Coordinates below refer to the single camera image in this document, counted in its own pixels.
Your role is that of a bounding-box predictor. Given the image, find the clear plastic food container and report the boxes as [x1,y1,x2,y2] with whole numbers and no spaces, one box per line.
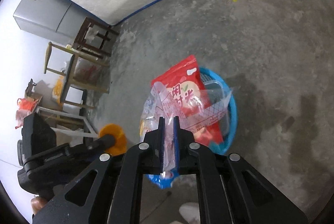
[204,80,230,137]

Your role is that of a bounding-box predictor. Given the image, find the grey side table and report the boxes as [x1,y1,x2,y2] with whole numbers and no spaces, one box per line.
[35,106,99,139]

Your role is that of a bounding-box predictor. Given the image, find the red snack bag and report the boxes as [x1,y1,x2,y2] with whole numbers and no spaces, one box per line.
[151,55,215,134]

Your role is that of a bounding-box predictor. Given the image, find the wooden chair black seat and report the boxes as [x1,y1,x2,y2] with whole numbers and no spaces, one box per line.
[44,41,109,109]

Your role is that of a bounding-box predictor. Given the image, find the pink red plastic bags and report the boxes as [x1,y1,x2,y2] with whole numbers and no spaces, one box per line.
[15,98,38,129]

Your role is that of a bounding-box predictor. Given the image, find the dark wooden stool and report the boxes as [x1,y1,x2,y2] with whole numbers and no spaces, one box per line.
[72,17,119,59]

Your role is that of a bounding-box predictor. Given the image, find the white shoe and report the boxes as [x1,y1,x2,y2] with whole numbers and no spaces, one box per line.
[179,202,200,224]

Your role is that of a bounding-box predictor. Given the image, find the clear candy plastic bag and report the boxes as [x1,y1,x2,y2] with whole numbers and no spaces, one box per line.
[139,80,237,189]

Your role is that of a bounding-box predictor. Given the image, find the blue mesh trash bin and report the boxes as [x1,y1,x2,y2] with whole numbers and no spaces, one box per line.
[142,67,238,189]

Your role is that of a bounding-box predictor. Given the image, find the person's left hand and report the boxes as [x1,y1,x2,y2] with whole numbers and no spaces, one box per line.
[30,196,48,215]

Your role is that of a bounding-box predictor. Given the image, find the orange plastic funnel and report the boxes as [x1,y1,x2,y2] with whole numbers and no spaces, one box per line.
[99,123,127,156]

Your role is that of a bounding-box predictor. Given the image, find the silver refrigerator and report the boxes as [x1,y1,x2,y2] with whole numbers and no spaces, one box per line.
[12,0,89,39]

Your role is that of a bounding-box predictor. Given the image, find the yellow plastic bag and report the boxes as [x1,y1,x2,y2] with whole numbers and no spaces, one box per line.
[52,76,64,105]

